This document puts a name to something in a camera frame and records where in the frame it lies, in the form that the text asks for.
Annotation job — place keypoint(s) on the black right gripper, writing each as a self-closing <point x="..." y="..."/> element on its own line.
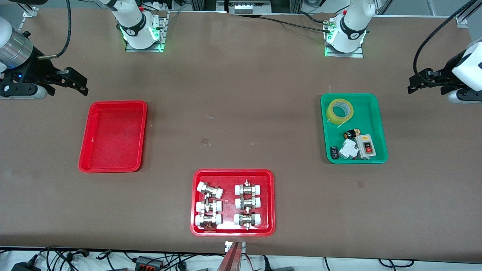
<point x="37" y="70"/>

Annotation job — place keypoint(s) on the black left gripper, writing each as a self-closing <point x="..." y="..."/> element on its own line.
<point x="441" y="76"/>

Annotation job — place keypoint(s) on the yellow packing tape roll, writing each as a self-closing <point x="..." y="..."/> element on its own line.
<point x="331" y="114"/>

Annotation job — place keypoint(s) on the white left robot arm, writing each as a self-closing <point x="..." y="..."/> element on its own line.
<point x="350" y="30"/>

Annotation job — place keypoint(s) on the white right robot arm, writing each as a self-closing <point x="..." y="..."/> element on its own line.
<point x="135" y="26"/>

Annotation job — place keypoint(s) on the green plastic tray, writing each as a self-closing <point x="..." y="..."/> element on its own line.
<point x="372" y="113"/>

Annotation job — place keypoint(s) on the empty red plastic tray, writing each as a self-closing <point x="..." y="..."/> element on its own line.
<point x="113" y="137"/>

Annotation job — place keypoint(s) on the red tray with fittings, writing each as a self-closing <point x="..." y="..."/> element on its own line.
<point x="229" y="203"/>

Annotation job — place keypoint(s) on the black orange push button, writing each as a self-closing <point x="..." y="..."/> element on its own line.
<point x="350" y="134"/>

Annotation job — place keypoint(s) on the white circuit breaker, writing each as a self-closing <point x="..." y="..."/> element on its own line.
<point x="347" y="149"/>

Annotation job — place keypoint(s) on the small black relay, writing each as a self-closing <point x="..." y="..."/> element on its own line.
<point x="334" y="152"/>

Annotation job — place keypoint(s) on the white brass pipe fitting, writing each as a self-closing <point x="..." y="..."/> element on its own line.
<point x="209" y="206"/>
<point x="247" y="203"/>
<point x="208" y="220"/>
<point x="247" y="219"/>
<point x="209" y="190"/>
<point x="248" y="189"/>

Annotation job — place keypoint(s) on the grey power strip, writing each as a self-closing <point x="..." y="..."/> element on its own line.
<point x="246" y="7"/>

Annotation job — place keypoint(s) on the black power adapter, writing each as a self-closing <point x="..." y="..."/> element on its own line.
<point x="24" y="267"/>

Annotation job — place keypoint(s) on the black orange connector box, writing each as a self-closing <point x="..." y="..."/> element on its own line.
<point x="148" y="262"/>

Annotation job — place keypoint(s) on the red metal bar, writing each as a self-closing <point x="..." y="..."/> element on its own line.
<point x="230" y="259"/>

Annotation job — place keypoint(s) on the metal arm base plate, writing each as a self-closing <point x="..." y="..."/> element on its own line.
<point x="145" y="49"/>
<point x="357" y="54"/>

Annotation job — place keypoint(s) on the aluminium frame profile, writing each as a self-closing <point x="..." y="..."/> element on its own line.
<point x="467" y="15"/>
<point x="30" y="13"/>

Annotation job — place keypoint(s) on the grey switch box red button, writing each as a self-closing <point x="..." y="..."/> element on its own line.
<point x="364" y="145"/>

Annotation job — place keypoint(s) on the silver metal bracket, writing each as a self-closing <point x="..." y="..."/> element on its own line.
<point x="227" y="246"/>

